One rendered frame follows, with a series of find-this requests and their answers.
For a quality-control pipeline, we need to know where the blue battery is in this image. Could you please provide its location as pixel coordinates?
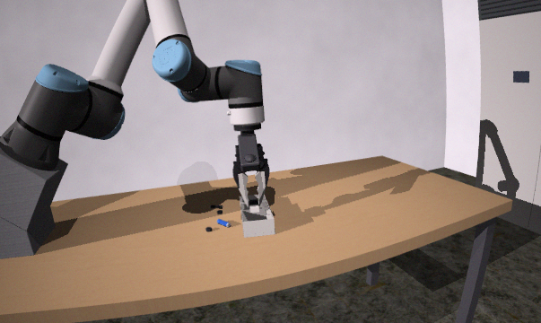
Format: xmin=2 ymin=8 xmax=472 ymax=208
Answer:
xmin=217 ymin=219 xmax=231 ymax=228

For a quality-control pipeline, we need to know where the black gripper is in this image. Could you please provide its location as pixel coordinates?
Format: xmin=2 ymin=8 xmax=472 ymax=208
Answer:
xmin=233 ymin=123 xmax=270 ymax=208

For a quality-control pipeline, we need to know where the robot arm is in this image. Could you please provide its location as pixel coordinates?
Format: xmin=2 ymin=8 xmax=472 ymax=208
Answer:
xmin=0 ymin=0 xmax=265 ymax=170

